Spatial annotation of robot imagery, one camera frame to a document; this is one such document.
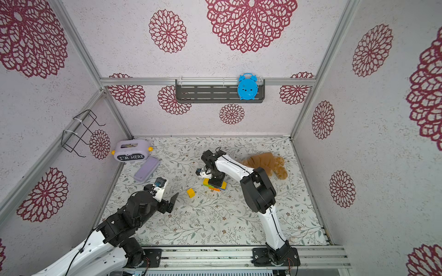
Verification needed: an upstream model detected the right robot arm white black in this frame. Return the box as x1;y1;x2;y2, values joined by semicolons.
196;149;300;267

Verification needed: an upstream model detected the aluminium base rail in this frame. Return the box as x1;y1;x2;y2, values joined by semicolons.
143;246;352;272

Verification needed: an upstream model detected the purple pencil case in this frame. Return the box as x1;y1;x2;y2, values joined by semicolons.
134;156;160;182

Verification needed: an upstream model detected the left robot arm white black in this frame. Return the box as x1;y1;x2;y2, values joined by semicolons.
36;190;179;276

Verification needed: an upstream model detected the grey wall shelf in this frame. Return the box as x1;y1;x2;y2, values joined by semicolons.
175;80;265;104

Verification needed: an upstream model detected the brown plush teddy bear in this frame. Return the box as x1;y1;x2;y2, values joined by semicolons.
241;152;288;180

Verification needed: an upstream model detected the purple toy radio clock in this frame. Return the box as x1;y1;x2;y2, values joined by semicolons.
110;139;153;162

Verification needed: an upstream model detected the blue alarm clock toy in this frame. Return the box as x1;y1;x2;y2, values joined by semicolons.
237;73;259;100

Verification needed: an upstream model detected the yellow square lego brick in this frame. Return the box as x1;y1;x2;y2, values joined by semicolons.
186;189;196;198

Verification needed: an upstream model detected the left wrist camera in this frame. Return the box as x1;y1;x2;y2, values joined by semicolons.
151;177;168;202

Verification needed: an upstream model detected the black wire wall rack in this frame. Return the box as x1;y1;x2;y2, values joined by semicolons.
61;109;105;158

